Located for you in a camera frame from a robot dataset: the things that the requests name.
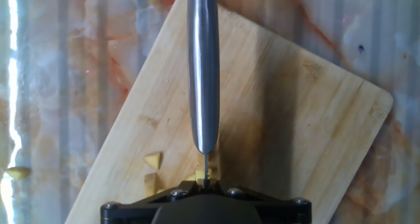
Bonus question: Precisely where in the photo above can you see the small cut potato piece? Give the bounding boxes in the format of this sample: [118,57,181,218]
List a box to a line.
[143,151,163,171]
[5,166,32,181]
[143,172,158,197]

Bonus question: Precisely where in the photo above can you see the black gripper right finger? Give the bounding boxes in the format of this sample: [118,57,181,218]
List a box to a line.
[205,179,312,224]

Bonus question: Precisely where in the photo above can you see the steel kitchen cleaver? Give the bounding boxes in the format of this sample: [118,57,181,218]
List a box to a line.
[186,0,220,189]

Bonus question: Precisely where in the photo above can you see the wooden cutting board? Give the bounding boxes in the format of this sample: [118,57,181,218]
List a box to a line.
[64,0,394,224]

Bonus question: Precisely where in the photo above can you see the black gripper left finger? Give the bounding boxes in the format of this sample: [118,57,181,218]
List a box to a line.
[100,179,205,224]

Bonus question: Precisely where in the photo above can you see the orange marble pattern mat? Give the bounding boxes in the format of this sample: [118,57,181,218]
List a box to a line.
[0,0,420,224]

